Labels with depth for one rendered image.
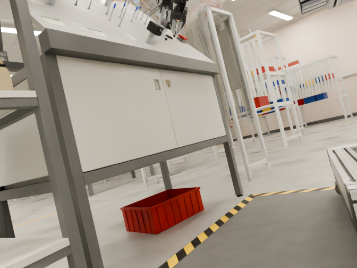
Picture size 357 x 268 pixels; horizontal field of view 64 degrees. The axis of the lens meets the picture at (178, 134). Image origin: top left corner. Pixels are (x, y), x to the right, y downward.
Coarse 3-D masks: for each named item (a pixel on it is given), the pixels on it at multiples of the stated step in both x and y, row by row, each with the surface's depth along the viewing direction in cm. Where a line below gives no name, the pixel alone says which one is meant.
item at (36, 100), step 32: (32, 32) 83; (32, 64) 81; (0, 96) 72; (32, 96) 79; (0, 128) 98; (64, 192) 81; (0, 224) 106; (64, 224) 79; (0, 256) 76; (32, 256) 70; (64, 256) 77
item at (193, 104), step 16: (176, 80) 149; (192, 80) 162; (208, 80) 178; (176, 96) 146; (192, 96) 159; (208, 96) 174; (176, 112) 143; (192, 112) 155; (208, 112) 170; (176, 128) 140; (192, 128) 152; (208, 128) 165; (224, 128) 182
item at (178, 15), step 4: (180, 4) 155; (184, 4) 155; (176, 8) 154; (180, 8) 154; (184, 8) 154; (176, 12) 152; (180, 12) 152; (176, 16) 152; (180, 16) 152; (180, 20) 154
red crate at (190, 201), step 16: (160, 192) 185; (176, 192) 185; (192, 192) 166; (128, 208) 158; (144, 208) 147; (160, 208) 148; (176, 208) 156; (192, 208) 164; (128, 224) 161; (144, 224) 150; (160, 224) 146
